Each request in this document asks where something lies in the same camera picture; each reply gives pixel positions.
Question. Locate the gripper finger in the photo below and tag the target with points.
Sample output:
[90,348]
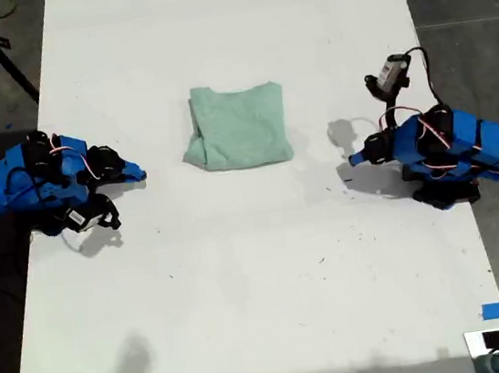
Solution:
[358,157]
[133,172]

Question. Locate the pale green T-shirt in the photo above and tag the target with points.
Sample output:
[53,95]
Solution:
[237,128]

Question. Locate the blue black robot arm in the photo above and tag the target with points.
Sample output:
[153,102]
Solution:
[469,146]
[24,184]

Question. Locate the black tripod leg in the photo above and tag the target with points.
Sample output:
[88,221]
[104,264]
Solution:
[16,72]

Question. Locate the short blue tape patch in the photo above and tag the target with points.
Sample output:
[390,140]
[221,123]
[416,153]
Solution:
[496,310]

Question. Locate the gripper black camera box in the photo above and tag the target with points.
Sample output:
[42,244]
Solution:
[393,71]
[83,215]

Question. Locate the gripper camera stalk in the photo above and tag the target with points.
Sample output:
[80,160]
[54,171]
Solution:
[377,89]

